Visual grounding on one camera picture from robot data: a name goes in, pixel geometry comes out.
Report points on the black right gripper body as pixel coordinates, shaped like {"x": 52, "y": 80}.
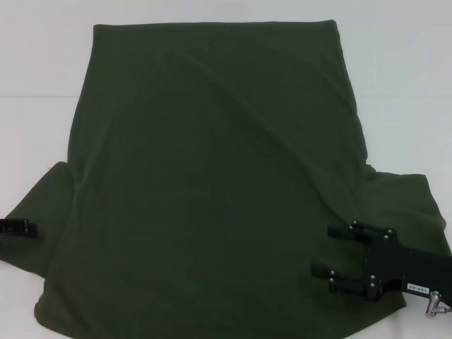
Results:
{"x": 392, "y": 263}

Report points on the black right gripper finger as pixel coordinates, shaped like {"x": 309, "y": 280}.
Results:
{"x": 347, "y": 283}
{"x": 339, "y": 233}

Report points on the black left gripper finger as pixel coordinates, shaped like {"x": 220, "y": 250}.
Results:
{"x": 17, "y": 227}

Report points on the dark green shirt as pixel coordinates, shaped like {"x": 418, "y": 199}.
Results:
{"x": 212, "y": 169}

